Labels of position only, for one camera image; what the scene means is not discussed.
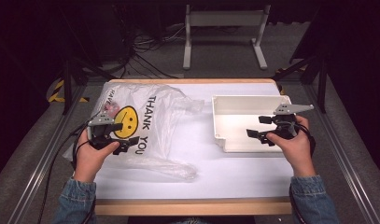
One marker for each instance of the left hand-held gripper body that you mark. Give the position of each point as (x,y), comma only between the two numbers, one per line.
(99,138)

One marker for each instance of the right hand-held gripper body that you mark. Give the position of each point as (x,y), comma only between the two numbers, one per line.
(285,124)

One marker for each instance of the white plastic tray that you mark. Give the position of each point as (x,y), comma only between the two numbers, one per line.
(237,124)

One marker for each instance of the clear smiley plastic bag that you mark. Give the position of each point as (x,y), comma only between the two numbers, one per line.
(166,124)

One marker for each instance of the person's left hand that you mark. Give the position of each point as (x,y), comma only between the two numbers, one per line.
(89,161)

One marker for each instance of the person's right hand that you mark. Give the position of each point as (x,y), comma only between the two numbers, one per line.
(298,152)

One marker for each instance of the black metal stand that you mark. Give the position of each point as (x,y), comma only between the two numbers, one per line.
(67,87)
(323,84)

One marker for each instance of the white table mat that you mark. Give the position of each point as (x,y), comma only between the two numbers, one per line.
(215,174)

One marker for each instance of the yellow black striped tape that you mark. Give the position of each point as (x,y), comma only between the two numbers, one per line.
(53,95)

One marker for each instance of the white metal stand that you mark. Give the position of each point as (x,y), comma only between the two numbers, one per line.
(225,18)

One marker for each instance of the aluminium rail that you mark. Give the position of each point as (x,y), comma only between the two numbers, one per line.
(41,168)
(343,155)

